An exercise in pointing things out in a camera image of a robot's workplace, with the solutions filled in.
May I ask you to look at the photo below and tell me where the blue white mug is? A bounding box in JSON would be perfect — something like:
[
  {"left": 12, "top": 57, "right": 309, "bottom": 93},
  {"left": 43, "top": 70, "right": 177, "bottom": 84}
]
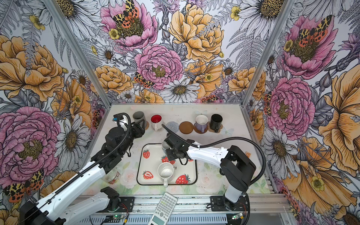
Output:
[{"left": 161, "top": 141, "right": 169, "bottom": 154}]

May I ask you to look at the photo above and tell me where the blue grey fabric coaster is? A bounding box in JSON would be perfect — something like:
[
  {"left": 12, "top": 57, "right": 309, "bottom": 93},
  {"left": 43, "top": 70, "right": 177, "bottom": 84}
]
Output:
[{"left": 166, "top": 121, "right": 179, "bottom": 133}]

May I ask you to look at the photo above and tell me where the grey mug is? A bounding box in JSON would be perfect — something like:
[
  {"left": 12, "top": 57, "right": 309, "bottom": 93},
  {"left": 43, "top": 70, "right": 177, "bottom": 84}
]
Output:
[{"left": 133, "top": 111, "right": 147, "bottom": 130}]

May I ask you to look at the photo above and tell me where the woven rattan round coaster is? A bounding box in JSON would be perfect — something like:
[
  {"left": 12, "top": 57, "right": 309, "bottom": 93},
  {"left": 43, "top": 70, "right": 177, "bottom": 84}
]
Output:
[{"left": 145, "top": 121, "right": 150, "bottom": 130}]

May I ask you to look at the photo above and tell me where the red mug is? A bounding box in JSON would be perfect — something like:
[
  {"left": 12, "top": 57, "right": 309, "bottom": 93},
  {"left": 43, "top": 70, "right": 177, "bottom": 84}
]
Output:
[{"left": 151, "top": 114, "right": 163, "bottom": 132}]

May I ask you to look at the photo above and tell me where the purple white mug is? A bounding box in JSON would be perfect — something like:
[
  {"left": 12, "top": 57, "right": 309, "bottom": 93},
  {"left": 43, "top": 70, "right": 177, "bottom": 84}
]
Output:
[{"left": 194, "top": 115, "right": 208, "bottom": 131}]

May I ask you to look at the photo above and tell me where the black mug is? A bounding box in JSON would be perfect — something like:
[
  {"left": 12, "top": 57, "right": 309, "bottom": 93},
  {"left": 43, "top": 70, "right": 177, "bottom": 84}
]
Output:
[{"left": 210, "top": 114, "right": 223, "bottom": 131}]

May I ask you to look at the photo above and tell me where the brown round wooden coaster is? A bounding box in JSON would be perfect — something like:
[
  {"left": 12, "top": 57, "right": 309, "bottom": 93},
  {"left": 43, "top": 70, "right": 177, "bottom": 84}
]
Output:
[{"left": 194, "top": 127, "right": 208, "bottom": 134}]

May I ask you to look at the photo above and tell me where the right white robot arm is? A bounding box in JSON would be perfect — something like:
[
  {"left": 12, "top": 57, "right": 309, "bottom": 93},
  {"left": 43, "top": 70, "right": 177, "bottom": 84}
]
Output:
[{"left": 164, "top": 133, "right": 264, "bottom": 208}]

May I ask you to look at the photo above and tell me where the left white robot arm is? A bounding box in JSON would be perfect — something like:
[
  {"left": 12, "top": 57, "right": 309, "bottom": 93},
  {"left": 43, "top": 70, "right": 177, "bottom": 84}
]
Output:
[{"left": 18, "top": 120, "right": 146, "bottom": 225}]

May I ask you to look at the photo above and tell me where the paw print cork coaster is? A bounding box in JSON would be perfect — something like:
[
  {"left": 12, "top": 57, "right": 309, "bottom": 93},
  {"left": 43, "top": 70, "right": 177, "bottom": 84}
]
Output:
[{"left": 208, "top": 122, "right": 223, "bottom": 133}]

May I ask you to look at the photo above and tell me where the strawberry print serving tray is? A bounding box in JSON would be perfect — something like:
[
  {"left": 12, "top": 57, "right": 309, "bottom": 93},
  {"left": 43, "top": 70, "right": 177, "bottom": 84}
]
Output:
[{"left": 136, "top": 143, "right": 198, "bottom": 186}]

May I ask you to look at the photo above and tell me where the clear glass jar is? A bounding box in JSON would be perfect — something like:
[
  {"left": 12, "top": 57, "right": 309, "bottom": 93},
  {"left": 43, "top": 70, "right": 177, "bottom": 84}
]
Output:
[{"left": 102, "top": 168, "right": 121, "bottom": 185}]

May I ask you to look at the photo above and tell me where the white calculator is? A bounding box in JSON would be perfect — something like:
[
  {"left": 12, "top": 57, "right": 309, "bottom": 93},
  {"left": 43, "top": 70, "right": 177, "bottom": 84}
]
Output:
[{"left": 148, "top": 192, "right": 178, "bottom": 225}]

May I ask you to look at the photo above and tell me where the left green circuit board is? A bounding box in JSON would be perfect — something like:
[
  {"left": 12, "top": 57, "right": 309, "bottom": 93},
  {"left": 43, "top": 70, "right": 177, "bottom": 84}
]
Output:
[{"left": 104, "top": 215, "right": 128, "bottom": 223}]

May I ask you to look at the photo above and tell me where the green circuit board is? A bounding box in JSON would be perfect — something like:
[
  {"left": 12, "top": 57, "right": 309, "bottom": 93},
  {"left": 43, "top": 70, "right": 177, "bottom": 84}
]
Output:
[
  {"left": 104, "top": 215, "right": 128, "bottom": 223},
  {"left": 231, "top": 212, "right": 244, "bottom": 220}
]

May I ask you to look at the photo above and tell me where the right green circuit board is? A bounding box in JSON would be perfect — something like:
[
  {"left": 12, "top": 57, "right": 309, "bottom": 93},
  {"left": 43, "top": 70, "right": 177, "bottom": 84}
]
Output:
[{"left": 231, "top": 212, "right": 244, "bottom": 220}]

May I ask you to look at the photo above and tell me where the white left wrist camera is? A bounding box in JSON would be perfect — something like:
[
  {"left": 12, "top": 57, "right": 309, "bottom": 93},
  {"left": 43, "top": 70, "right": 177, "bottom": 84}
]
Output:
[{"left": 113, "top": 114, "right": 128, "bottom": 131}]

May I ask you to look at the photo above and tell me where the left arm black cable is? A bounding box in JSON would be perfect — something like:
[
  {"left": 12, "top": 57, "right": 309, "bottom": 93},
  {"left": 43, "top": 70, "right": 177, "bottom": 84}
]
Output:
[{"left": 19, "top": 112, "right": 132, "bottom": 225}]

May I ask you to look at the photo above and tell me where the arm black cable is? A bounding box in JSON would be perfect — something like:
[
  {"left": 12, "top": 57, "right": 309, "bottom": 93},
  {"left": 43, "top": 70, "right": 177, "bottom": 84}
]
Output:
[
  {"left": 19, "top": 112, "right": 132, "bottom": 225},
  {"left": 161, "top": 123, "right": 267, "bottom": 225}
]

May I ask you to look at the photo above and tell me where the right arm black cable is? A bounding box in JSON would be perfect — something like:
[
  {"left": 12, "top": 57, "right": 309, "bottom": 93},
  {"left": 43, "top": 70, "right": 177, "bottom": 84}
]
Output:
[{"left": 161, "top": 123, "right": 267, "bottom": 225}]

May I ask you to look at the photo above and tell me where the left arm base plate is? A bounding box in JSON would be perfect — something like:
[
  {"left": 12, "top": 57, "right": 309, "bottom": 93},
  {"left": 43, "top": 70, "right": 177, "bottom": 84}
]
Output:
[{"left": 112, "top": 196, "right": 135, "bottom": 213}]

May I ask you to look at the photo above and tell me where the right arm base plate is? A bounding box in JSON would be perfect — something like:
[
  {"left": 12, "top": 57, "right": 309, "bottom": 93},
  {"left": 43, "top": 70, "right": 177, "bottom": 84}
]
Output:
[{"left": 210, "top": 195, "right": 249, "bottom": 212}]

